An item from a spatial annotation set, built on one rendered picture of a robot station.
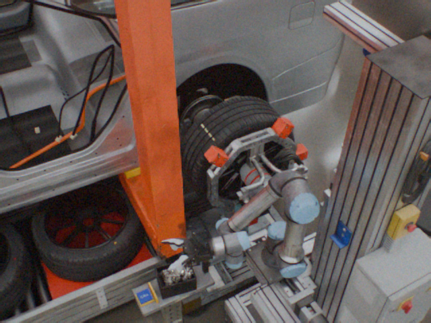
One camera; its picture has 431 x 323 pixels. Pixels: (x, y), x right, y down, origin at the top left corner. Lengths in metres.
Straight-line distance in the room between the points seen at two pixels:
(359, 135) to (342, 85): 3.16
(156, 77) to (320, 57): 1.50
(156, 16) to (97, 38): 1.80
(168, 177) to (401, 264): 1.09
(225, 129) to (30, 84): 1.43
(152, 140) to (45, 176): 0.87
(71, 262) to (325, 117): 2.59
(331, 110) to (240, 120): 2.10
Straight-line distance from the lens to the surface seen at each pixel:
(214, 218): 3.48
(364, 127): 1.85
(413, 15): 6.33
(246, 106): 2.82
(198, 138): 2.78
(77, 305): 3.13
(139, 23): 1.91
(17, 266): 3.13
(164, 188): 2.50
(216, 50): 2.82
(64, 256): 3.09
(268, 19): 2.91
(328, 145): 4.38
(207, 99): 3.14
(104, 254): 3.04
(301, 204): 1.99
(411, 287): 2.15
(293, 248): 2.25
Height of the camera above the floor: 2.97
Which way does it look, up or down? 46 degrees down
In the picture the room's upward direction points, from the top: straight up
